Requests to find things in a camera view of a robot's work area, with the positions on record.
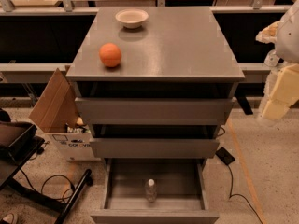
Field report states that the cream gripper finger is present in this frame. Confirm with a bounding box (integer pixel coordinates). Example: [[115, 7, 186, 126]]
[[261, 63, 299, 121]]

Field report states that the clear plastic water bottle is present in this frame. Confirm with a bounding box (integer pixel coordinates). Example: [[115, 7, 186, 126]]
[[145, 179, 157, 203]]

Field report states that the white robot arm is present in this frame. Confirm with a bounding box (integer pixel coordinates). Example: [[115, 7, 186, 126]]
[[256, 1, 299, 125]]

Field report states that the clear soap dispenser bottle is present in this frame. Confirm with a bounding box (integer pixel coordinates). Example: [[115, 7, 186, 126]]
[[264, 49, 279, 67]]

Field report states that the grey drawer cabinet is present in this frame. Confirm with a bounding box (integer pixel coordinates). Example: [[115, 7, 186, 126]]
[[65, 6, 246, 224]]

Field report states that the grey bottom drawer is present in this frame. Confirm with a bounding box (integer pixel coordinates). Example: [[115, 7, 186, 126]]
[[91, 159, 219, 224]]

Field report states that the grey drawer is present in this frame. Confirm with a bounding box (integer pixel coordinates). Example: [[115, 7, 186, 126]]
[[90, 138, 219, 159], [91, 159, 219, 224], [76, 98, 233, 125]]

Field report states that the grey top drawer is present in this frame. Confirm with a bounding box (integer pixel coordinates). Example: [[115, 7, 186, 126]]
[[76, 98, 233, 125]]

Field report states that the grey middle drawer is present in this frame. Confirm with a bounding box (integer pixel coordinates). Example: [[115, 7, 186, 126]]
[[90, 138, 219, 159]]

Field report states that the black power adapter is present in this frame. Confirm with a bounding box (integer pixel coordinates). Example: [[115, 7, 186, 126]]
[[216, 147, 235, 165]]

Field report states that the white bowl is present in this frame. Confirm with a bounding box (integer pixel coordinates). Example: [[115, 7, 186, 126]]
[[115, 8, 149, 29]]

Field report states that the orange ball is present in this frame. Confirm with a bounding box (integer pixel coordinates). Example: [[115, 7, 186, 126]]
[[99, 43, 121, 68]]

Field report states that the open cardboard box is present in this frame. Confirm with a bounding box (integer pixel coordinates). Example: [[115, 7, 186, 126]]
[[29, 69, 99, 161]]

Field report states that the black rolling table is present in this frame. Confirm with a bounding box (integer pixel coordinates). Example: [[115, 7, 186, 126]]
[[0, 135, 93, 224]]

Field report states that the black tray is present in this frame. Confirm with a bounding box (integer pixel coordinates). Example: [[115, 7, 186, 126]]
[[0, 121, 36, 160]]

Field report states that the shoe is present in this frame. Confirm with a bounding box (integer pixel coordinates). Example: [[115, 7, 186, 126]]
[[0, 213, 18, 224]]

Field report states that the black adapter cable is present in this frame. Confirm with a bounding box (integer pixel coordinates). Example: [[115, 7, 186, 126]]
[[226, 164, 265, 224]]

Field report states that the black floor cable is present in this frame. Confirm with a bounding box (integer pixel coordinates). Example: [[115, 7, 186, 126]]
[[19, 168, 77, 203]]

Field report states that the grey metal shelf rail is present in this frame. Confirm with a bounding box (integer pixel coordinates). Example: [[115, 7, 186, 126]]
[[0, 63, 70, 83]]

